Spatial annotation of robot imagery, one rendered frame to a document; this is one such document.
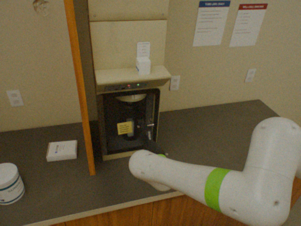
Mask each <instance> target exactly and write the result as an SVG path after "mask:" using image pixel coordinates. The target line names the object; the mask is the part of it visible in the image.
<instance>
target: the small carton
mask: <svg viewBox="0 0 301 226"><path fill-rule="evenodd" d="M150 64H151V61H150V60H149V59H148V58H147V56H146V57H136V71H137V73H138V74H139V75H142V74H150Z"/></svg>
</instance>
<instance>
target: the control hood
mask: <svg viewBox="0 0 301 226"><path fill-rule="evenodd" d="M171 77H172V75H171V74H170V73H169V72H168V70H167V69H166V68H165V67H164V66H163V65H156V66H150V74H142V75H139V74H138V73H137V71H136V67H131V68H119V69H106V70H95V85H96V92H97V93H99V92H104V90H105V89H104V87H105V86H115V85H126V84H136V83H146V82H148V84H147V85H146V87H145V88H151V87H161V86H164V85H165V84H166V83H167V82H168V81H169V80H170V79H171Z"/></svg>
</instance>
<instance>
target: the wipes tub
mask: <svg viewBox="0 0 301 226"><path fill-rule="evenodd" d="M24 190H25V189H24V185H23V182H22V180H21V177H20V174H19V172H18V169H17V167H16V165H14V164H12V163H2V164H0V204H1V205H8V204H12V203H15V202H16V201H18V200H19V199H20V198H21V197H22V195H23V194H24Z"/></svg>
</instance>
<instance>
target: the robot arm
mask: <svg viewBox="0 0 301 226"><path fill-rule="evenodd" d="M137 121H138V123H137V125H139V126H140V129H139V130H140V135H142V136H141V138H142V141H143V145H144V147H143V150H139V151H137V152H135V153H134V154H133V155H132V156H131V157H130V160H129V169H130V172H131V173H132V174H133V175H134V176H135V177H136V178H138V179H140V180H142V181H145V182H147V183H148V184H150V185H152V186H153V187H154V188H155V189H157V190H159V191H168V190H170V189H171V188H172V189H174V190H177V191H179V192H181V193H183V194H186V195H188V196H190V197H191V198H192V199H194V200H196V201H198V202H200V203H202V204H204V205H206V206H208V207H210V208H212V209H214V210H216V211H217V212H219V213H222V214H224V215H226V216H228V217H231V218H233V219H235V220H238V221H240V222H242V223H244V224H246V225H249V226H281V225H282V224H283V223H284V222H285V221H286V219H287V217H288V215H289V211H290V203H291V194H292V185H293V179H294V177H297V178H299V179H301V128H300V127H299V126H298V125H297V124H296V123H295V122H294V121H292V120H290V119H287V118H283V117H271V118H267V119H265V120H263V121H261V122H260V123H258V124H257V125H256V127H255V128H254V130H253V132H252V136H251V142H250V147H249V151H248V155H247V160H246V164H245V167H244V170H243V171H236V170H230V169H223V168H216V167H211V166H205V165H197V164H191V163H185V162H181V161H175V160H172V159H169V158H166V156H167V155H168V154H167V153H165V152H164V151H163V149H162V148H161V147H159V145H158V143H156V142H154V140H153V138H152V137H151V135H150V134H151V133H152V131H150V129H149V127H148V126H147V124H145V123H144V121H143V119H138V120H137Z"/></svg>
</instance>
